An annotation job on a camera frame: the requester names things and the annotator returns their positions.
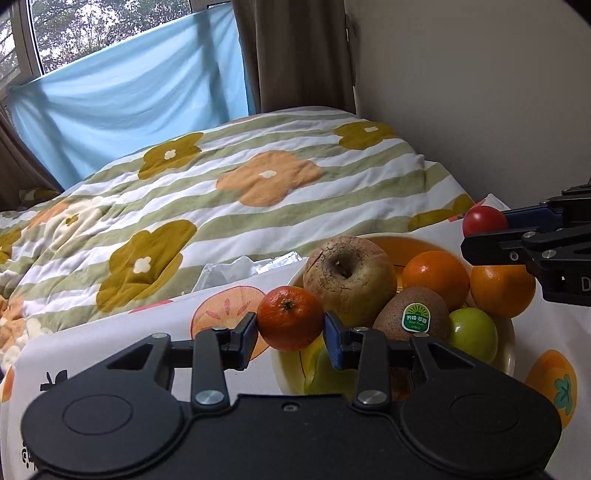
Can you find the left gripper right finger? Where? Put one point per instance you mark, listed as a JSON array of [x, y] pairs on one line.
[[382, 366]]

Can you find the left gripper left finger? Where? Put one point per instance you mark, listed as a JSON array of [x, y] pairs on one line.
[[209, 354]]

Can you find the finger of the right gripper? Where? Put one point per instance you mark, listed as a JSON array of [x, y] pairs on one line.
[[508, 247], [537, 216]]

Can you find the red tomato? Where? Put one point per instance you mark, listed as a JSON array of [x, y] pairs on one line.
[[483, 219]]

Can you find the green apple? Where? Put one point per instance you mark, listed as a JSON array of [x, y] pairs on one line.
[[322, 378], [474, 332]]

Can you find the brown kiwi with sticker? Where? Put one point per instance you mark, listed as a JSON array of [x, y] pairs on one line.
[[414, 311]]

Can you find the orange mandarin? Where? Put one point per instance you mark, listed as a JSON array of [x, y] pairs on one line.
[[290, 318]]

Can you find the orange in bowl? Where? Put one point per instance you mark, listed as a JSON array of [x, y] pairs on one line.
[[502, 291], [440, 272]]

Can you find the cream yellow fruit bowl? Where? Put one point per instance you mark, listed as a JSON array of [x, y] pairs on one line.
[[291, 368]]

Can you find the wrinkled brown apple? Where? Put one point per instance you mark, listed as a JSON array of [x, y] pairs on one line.
[[351, 277]]

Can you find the floral striped quilt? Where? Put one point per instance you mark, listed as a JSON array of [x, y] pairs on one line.
[[141, 229]]

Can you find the brown left curtain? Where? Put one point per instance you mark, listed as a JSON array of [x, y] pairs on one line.
[[20, 170]]

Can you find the brown curtain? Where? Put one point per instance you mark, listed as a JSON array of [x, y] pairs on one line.
[[20, 170], [296, 53]]

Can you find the light blue hanging sheet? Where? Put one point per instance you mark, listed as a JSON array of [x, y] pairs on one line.
[[187, 75]]

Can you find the brown right curtain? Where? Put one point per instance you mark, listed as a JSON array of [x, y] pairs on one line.
[[296, 53]]

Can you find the window with white frame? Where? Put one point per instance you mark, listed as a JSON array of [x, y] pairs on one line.
[[38, 37]]

